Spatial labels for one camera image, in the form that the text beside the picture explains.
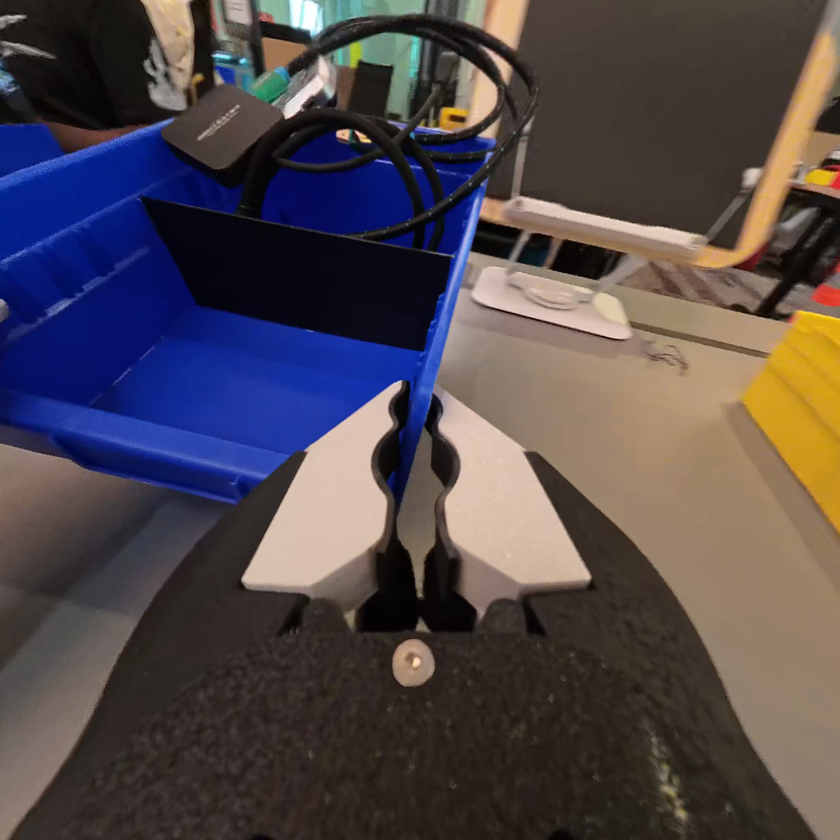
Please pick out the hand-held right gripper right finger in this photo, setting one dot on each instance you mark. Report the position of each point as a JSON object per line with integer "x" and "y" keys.
{"x": 512, "y": 518}

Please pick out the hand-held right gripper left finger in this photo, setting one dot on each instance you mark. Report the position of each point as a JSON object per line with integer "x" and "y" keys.
{"x": 321, "y": 518}

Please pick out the black square hub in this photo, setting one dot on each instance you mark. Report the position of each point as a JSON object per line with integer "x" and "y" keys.
{"x": 220, "y": 128}

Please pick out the silver switch box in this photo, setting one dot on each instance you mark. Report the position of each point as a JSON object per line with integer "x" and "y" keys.
{"x": 308, "y": 92}

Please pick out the grey desk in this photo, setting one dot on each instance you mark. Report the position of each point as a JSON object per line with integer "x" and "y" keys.
{"x": 623, "y": 426}

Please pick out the black bin divider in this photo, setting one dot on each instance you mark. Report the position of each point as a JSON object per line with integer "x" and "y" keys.
{"x": 295, "y": 275}

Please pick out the yellow plastic bin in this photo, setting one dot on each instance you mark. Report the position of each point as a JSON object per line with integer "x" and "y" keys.
{"x": 807, "y": 394}

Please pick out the dark panel with beige rim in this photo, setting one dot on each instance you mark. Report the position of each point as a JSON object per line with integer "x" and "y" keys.
{"x": 656, "y": 98}

